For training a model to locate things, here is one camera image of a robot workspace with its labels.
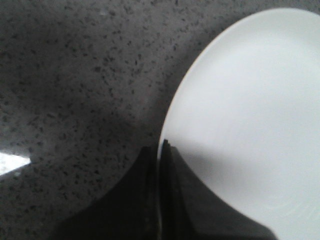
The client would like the white round plate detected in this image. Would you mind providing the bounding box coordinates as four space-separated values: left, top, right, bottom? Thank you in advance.
160 8 320 240

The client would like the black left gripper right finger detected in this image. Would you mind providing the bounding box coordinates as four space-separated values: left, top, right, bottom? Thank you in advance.
158 140 276 240

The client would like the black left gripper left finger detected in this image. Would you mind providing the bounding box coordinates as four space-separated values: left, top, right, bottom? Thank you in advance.
51 146 158 240

